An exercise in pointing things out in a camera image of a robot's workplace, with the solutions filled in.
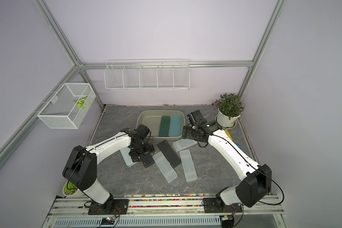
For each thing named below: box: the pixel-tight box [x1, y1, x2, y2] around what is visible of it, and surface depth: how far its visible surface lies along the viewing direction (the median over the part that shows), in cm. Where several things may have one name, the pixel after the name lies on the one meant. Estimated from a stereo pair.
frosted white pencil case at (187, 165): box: [179, 149, 198, 182], surface depth 88 cm
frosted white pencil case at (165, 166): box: [152, 151, 178, 183], surface depth 87 cm
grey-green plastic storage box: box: [135, 109, 186, 140], surface depth 111 cm
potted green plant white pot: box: [214, 92, 246, 130], surface depth 97 cm
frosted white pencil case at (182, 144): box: [172, 138, 198, 152], surface depth 98 cm
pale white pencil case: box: [119, 146, 139, 168], surface depth 89 cm
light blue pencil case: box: [169, 115, 181, 137], surface depth 108 cm
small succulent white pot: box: [62, 180, 89, 199], surface depth 73 cm
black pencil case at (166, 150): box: [157, 140, 182, 169], surface depth 93 cm
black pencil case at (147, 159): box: [139, 152, 155, 169], surface depth 88 cm
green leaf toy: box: [73, 95, 88, 110], surface depth 83 cm
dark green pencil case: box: [158, 115, 171, 137], surface depth 107 cm
